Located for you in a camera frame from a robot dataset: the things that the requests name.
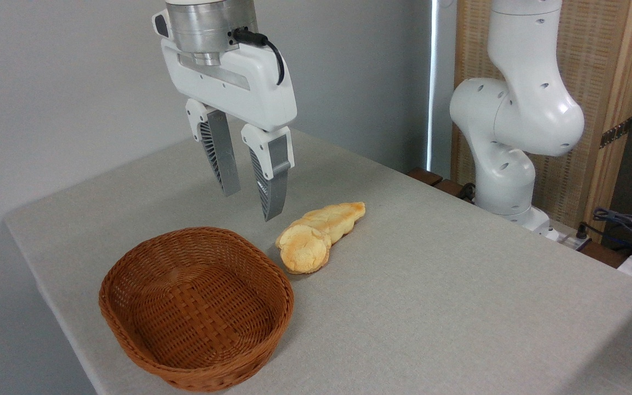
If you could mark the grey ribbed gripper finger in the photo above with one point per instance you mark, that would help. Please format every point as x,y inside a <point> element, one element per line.
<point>223,159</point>
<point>278,181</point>

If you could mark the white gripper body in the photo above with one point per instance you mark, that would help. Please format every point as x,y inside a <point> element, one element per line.
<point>250,93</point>

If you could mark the round knotted bread roll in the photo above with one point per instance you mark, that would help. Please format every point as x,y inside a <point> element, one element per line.
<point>302,249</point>

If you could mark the long braided bread loaf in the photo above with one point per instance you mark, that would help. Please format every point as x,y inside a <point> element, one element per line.
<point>338,216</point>

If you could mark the brown woven wicker basket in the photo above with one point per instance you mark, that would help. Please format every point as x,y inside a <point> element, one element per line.
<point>195,307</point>

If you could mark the grey fabric tablecloth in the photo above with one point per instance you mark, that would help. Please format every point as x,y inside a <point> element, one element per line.
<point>431,302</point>

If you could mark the black plug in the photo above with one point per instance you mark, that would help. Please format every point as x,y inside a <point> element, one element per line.
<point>582,230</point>

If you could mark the dark metal screen hinge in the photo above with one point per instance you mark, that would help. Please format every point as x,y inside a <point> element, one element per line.
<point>616,133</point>

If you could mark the wooden folding screen woven panel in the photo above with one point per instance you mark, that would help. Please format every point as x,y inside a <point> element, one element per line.
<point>601,66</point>

